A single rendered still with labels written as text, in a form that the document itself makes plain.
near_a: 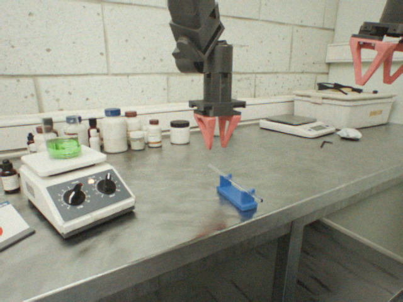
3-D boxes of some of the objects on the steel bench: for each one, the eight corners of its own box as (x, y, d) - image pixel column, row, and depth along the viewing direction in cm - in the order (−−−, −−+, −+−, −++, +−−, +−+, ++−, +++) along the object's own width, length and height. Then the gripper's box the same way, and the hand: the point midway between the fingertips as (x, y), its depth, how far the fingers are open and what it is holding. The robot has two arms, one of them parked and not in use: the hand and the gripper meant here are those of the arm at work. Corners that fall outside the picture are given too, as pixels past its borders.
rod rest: (257, 207, 49) (259, 190, 48) (242, 212, 48) (243, 194, 46) (229, 187, 58) (230, 171, 56) (215, 190, 56) (216, 174, 55)
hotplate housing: (138, 210, 48) (134, 168, 46) (63, 242, 39) (53, 193, 37) (84, 177, 63) (80, 145, 60) (21, 195, 54) (13, 158, 51)
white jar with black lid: (184, 145, 89) (183, 124, 87) (166, 143, 91) (165, 122, 89) (193, 140, 95) (192, 120, 92) (176, 138, 97) (175, 119, 95)
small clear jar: (147, 148, 85) (147, 133, 83) (133, 151, 82) (132, 134, 81) (141, 145, 88) (141, 130, 87) (128, 148, 86) (127, 132, 84)
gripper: (201, 72, 47) (201, 155, 52) (249, 72, 51) (245, 149, 56) (187, 72, 53) (187, 146, 58) (230, 72, 57) (228, 141, 62)
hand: (216, 144), depth 57 cm, fingers open, 3 cm apart
